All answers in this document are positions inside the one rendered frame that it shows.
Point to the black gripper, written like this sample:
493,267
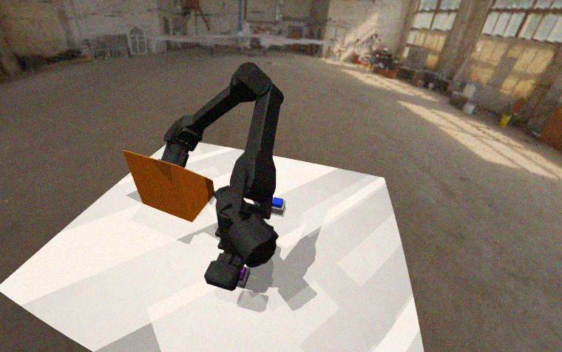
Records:
224,272

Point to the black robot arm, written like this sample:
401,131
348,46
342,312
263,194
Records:
254,173

